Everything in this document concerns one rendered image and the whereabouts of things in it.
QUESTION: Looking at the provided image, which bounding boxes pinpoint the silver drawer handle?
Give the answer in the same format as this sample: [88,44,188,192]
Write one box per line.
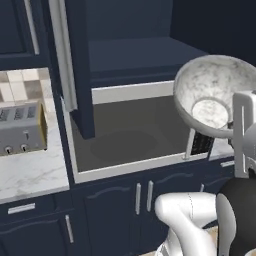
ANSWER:
[7,202,37,215]
[219,160,236,168]

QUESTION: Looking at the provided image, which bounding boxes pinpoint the navy wall cupboard door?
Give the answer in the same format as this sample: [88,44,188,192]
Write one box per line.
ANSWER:
[0,0,51,69]

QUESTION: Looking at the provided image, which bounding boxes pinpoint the silver wall cupboard handle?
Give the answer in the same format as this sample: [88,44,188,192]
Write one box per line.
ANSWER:
[23,0,41,56]

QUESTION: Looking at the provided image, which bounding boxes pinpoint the navy microwave oven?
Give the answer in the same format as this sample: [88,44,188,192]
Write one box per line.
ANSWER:
[59,35,216,185]

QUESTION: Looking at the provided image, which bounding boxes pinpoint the navy microwave door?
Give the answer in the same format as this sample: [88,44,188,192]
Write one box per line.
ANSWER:
[48,0,97,141]

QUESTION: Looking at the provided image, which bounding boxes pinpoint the large marble bowl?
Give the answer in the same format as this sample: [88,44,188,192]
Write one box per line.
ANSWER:
[173,54,256,140]

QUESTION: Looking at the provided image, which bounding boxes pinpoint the navy base cupboard door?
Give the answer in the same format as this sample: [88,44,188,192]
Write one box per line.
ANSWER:
[199,174,235,231]
[0,213,81,256]
[142,168,204,256]
[81,179,144,256]

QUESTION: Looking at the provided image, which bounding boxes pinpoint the silver microwave door handle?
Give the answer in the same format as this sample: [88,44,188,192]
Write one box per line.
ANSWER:
[48,0,79,113]

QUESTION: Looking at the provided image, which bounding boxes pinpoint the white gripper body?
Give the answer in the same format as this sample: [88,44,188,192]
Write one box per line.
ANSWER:
[232,90,256,179]

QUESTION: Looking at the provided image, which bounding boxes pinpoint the navy drawer front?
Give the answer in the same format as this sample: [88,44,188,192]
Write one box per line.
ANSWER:
[199,157,236,183]
[0,193,74,225]

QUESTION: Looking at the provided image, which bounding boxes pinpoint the silver toaster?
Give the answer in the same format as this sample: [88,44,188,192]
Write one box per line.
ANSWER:
[0,99,48,157]

